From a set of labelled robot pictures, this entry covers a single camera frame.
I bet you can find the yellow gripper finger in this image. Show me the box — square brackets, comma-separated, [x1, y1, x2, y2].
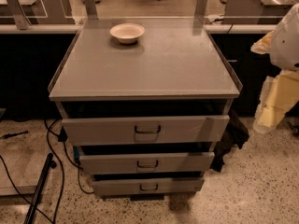
[253, 71, 299, 133]
[250, 31, 274, 55]

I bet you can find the grey drawer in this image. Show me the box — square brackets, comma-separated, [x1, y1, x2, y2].
[92, 177, 204, 197]
[62, 115, 229, 146]
[79, 152, 214, 175]

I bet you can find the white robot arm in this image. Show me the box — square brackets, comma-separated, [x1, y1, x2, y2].
[251, 4, 299, 133]

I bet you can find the grey top drawer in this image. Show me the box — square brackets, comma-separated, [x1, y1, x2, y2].
[62, 115, 229, 146]

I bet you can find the grey drawer cabinet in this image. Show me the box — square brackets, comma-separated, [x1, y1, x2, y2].
[47, 16, 244, 202]

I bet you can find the grey bottom drawer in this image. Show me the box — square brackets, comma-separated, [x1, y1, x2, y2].
[92, 177, 204, 197]

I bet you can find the background desk right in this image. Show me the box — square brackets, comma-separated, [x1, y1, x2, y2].
[222, 0, 299, 24]

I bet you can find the white bowl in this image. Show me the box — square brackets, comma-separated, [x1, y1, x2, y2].
[110, 23, 145, 44]

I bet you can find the black pole on floor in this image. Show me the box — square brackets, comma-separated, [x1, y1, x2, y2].
[23, 153, 53, 224]

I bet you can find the right metal post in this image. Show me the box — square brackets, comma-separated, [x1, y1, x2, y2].
[194, 0, 208, 23]

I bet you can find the metal post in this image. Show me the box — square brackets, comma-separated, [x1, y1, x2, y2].
[194, 0, 208, 23]
[7, 0, 31, 30]
[83, 0, 98, 20]

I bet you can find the middle metal post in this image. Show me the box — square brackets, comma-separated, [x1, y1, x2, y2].
[83, 0, 98, 20]

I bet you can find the black cable on floor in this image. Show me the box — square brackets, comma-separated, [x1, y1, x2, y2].
[43, 119, 94, 224]

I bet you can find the left metal post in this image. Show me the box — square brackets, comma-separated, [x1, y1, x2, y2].
[7, 0, 31, 30]

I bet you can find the long black floor cable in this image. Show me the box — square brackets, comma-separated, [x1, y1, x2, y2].
[0, 154, 54, 224]

